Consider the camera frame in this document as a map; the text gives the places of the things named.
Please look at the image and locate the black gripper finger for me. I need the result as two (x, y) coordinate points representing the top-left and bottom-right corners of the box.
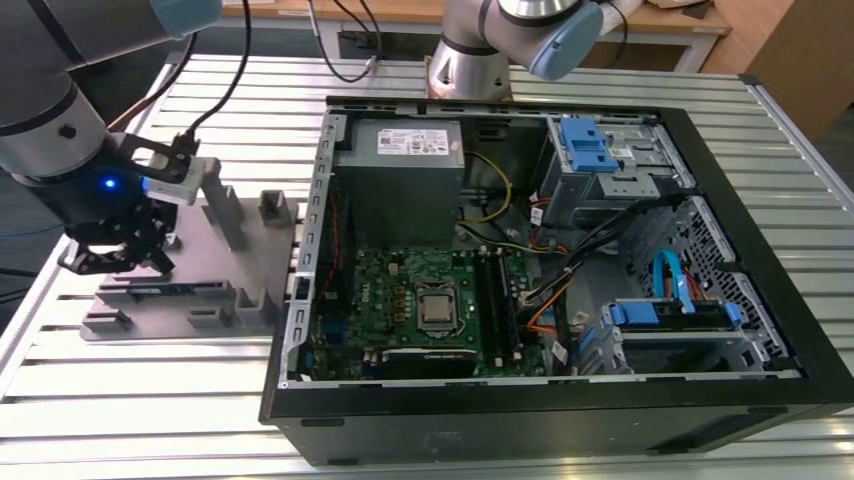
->
(130, 219), (179, 277)
(58, 238), (141, 277)

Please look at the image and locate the RAM stick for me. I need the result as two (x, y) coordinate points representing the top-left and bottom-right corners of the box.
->
(498, 249), (524, 359)
(126, 282), (226, 297)

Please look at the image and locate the black RAM slot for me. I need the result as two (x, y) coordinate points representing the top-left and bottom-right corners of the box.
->
(474, 247), (502, 367)

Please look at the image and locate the grey parts rack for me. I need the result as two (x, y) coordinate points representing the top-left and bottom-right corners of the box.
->
(79, 157), (302, 344)

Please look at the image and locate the green motherboard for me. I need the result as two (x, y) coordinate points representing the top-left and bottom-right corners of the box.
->
(313, 244), (556, 381)

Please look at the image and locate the grey power supply unit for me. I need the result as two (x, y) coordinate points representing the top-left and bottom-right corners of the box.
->
(333, 118), (468, 246)

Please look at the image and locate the silver CPU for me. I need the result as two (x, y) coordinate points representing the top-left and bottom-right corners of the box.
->
(420, 293), (457, 322)

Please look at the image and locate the black graphics card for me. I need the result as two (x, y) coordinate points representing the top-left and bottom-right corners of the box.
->
(381, 347), (481, 380)

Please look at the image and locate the black PC case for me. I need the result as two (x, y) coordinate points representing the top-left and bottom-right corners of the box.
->
(258, 95), (854, 469)

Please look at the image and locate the blue disk carrier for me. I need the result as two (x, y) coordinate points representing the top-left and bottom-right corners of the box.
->
(574, 322), (626, 374)
(608, 298), (744, 332)
(560, 117), (617, 174)

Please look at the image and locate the silver disk bay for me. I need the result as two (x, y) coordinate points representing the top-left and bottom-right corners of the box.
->
(538, 115), (700, 229)
(572, 297), (789, 376)

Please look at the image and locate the wooden cabinet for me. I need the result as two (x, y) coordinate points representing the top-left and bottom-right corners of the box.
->
(704, 0), (854, 146)

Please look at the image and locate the black camera cable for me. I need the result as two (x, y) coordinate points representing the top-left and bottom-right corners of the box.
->
(177, 0), (256, 151)

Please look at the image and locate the black cable silver plug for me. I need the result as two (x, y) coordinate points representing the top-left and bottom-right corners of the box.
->
(308, 0), (388, 85)

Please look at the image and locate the yellow wire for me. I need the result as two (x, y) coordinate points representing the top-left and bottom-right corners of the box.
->
(462, 151), (514, 225)

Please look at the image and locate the orange wire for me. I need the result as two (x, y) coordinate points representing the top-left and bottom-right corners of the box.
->
(525, 287), (573, 336)

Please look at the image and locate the blue flat data cable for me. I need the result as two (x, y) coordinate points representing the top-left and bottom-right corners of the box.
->
(650, 249), (700, 315)

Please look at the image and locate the wooden desk white frame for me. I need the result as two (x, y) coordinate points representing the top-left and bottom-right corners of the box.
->
(219, 0), (735, 75)

